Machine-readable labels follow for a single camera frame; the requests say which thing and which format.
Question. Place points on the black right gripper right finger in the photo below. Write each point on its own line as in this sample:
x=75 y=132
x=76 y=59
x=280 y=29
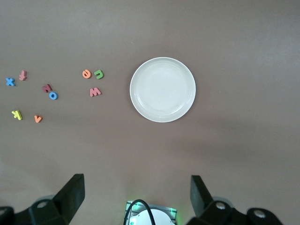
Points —
x=204 y=206

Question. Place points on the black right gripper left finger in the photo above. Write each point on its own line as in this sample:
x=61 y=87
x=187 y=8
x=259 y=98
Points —
x=68 y=201

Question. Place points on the pink foam letter w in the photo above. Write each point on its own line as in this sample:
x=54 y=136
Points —
x=95 y=92

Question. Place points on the orange foam letter e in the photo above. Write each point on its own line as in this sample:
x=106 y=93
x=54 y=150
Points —
x=85 y=75

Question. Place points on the green foam letter u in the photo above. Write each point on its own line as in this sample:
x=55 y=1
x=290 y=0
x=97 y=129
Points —
x=100 y=75

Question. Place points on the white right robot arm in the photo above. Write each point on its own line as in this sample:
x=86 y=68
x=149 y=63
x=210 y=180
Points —
x=161 y=218

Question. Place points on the brown table cover sheet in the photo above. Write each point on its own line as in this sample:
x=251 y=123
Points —
x=211 y=152

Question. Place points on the orange foam letter v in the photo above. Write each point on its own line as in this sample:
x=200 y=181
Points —
x=37 y=119

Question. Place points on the yellow foam letter k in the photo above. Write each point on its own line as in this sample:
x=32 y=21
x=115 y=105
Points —
x=17 y=114

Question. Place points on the blue foam letter o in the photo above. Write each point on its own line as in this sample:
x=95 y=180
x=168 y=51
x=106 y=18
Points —
x=50 y=95

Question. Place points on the dark red foam letter n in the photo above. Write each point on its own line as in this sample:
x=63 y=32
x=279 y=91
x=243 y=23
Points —
x=47 y=88

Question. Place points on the beige brown plate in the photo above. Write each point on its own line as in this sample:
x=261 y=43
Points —
x=162 y=90

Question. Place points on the blue foam letter x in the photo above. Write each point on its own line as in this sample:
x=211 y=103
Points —
x=10 y=82

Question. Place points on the pink foam letter f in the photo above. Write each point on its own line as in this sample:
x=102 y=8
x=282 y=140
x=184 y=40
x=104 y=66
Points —
x=23 y=75

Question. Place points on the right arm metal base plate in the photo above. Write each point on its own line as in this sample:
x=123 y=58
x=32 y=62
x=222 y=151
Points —
x=172 y=208

